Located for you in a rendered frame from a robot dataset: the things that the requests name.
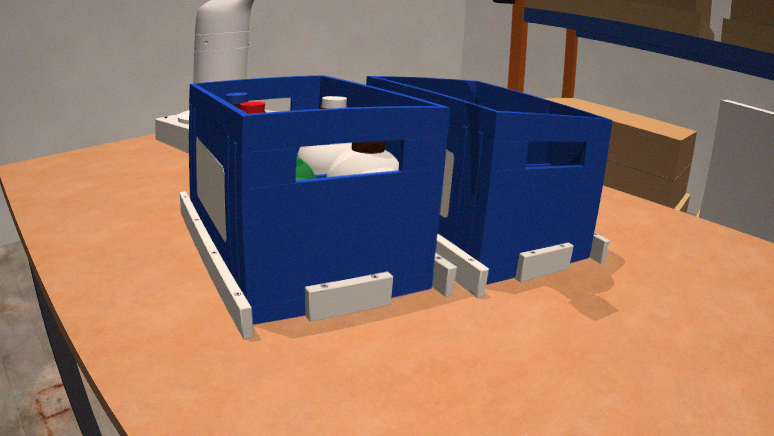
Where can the blue plastic crate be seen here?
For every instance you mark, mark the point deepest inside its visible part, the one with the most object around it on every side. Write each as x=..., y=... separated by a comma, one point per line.
x=498, y=200
x=277, y=235

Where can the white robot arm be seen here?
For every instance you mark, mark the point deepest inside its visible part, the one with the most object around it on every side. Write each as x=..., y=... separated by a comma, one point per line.
x=221, y=56

